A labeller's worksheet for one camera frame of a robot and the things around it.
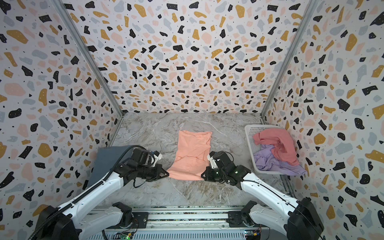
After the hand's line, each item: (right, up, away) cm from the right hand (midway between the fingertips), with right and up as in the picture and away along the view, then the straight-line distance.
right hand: (199, 173), depth 77 cm
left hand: (-15, +1, 0) cm, 15 cm away
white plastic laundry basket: (+35, +21, +27) cm, 49 cm away
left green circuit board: (-35, -27, -6) cm, 45 cm away
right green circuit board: (+25, -28, -5) cm, 37 cm away
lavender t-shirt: (+41, +3, +15) cm, 44 cm away
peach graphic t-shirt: (-5, +5, +21) cm, 22 cm away
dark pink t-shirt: (+47, +13, +6) cm, 49 cm away
